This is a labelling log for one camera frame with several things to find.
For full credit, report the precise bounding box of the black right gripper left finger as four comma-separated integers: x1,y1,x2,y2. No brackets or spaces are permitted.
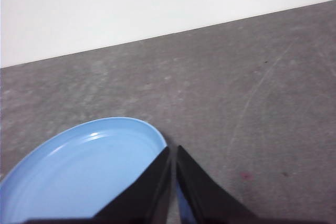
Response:
25,146,171,224

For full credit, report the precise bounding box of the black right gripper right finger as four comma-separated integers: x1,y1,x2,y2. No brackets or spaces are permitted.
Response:
175,145,265,224

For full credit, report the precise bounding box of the blue round plate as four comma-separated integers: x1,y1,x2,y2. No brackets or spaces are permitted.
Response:
0,116,195,224

